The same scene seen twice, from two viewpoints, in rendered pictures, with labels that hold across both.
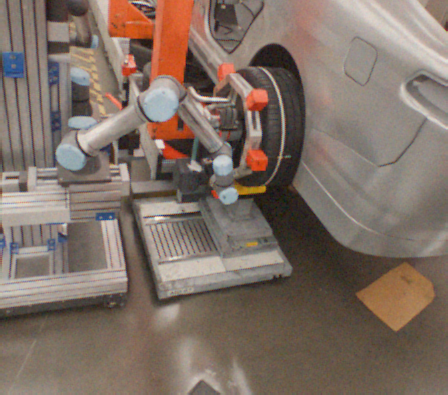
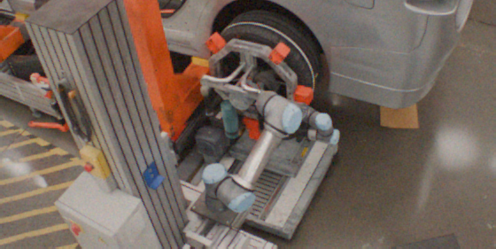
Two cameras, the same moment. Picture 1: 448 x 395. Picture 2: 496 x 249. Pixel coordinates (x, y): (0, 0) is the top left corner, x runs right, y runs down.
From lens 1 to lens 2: 1.53 m
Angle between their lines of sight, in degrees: 27
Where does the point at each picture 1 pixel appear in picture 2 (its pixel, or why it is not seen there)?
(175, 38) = (158, 45)
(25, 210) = not seen: outside the picture
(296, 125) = (310, 50)
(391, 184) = (421, 58)
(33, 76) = (162, 171)
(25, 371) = not seen: outside the picture
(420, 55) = not seen: outside the picture
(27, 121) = (167, 206)
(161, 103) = (295, 118)
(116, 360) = not seen: outside the picture
